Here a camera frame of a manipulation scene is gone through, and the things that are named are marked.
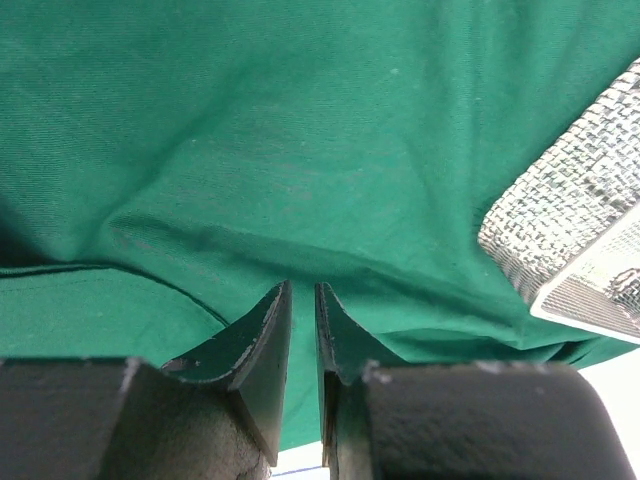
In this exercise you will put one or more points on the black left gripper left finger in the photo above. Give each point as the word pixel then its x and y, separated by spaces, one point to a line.
pixel 213 412

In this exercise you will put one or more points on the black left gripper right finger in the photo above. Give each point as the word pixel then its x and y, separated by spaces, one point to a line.
pixel 385 418

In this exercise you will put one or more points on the metal mesh instrument tray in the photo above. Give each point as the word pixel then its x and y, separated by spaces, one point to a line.
pixel 566 232

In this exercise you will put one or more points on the green surgical drape cloth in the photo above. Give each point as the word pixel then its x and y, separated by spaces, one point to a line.
pixel 165 163

